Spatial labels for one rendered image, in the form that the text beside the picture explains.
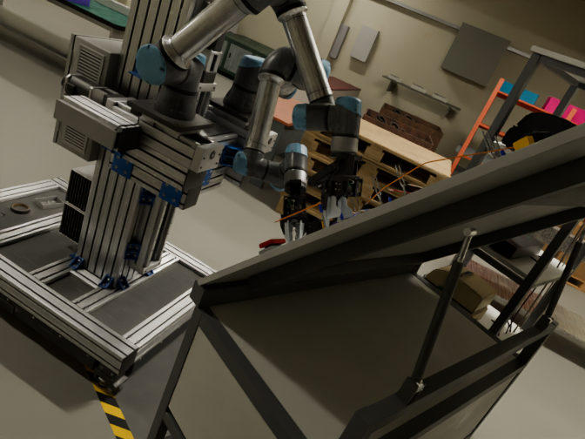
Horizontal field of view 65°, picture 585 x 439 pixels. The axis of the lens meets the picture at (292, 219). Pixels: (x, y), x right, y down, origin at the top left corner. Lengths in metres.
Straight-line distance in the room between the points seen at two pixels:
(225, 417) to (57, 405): 0.93
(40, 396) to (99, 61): 1.32
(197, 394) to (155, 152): 0.82
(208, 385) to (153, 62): 0.95
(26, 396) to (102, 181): 0.90
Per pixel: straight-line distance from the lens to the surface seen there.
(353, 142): 1.27
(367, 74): 10.42
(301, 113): 1.31
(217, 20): 1.42
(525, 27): 10.26
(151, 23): 1.92
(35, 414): 2.08
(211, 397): 1.38
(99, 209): 2.21
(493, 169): 0.77
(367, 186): 3.94
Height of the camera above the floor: 1.63
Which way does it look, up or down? 23 degrees down
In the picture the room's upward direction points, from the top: 23 degrees clockwise
